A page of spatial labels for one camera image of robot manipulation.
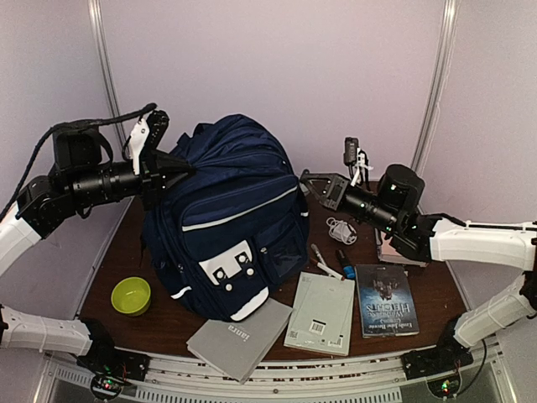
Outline navy blue student backpack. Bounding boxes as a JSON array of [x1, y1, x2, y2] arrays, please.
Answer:
[[142, 114, 310, 322]]

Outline red white marker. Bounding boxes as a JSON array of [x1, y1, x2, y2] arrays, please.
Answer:
[[315, 262, 344, 280]]

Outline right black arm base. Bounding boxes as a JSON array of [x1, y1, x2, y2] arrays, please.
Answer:
[[400, 317, 473, 379]]

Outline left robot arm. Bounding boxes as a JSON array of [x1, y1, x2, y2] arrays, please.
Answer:
[[1, 103, 196, 273]]

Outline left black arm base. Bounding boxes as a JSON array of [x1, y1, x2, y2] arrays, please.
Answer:
[[77, 319, 150, 381]]

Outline grey red pen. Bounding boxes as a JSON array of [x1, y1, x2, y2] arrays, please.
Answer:
[[310, 243, 326, 264]]

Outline blue black marker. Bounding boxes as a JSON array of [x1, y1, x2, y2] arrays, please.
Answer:
[[336, 249, 356, 280]]

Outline pink paperback book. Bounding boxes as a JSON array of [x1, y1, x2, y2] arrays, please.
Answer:
[[374, 229, 428, 267]]

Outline lime green bowl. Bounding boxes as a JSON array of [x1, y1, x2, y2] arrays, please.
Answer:
[[110, 277, 151, 317]]

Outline dark Wuthering Heights book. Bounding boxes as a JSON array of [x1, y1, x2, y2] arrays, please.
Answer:
[[354, 264, 420, 338]]

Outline light grey barcode notebook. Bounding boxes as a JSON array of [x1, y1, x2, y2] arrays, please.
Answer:
[[284, 272, 355, 357]]

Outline grey hardcover book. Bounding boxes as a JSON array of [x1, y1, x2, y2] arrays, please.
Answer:
[[186, 298, 293, 384]]

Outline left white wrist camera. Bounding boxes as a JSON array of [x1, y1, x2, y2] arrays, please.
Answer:
[[127, 110, 169, 175]]

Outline white charger with cable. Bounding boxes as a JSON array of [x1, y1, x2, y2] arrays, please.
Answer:
[[326, 217, 357, 245]]

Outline left aluminium frame post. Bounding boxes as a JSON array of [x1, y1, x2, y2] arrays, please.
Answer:
[[86, 0, 131, 148]]

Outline aluminium frame post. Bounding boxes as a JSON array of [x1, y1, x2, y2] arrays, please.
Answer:
[[86, 0, 131, 148], [411, 0, 460, 175]]

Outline aluminium front rail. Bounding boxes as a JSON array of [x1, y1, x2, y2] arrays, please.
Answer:
[[41, 342, 504, 403]]

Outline right aluminium frame post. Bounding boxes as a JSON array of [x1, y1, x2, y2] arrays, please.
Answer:
[[411, 0, 460, 175]]

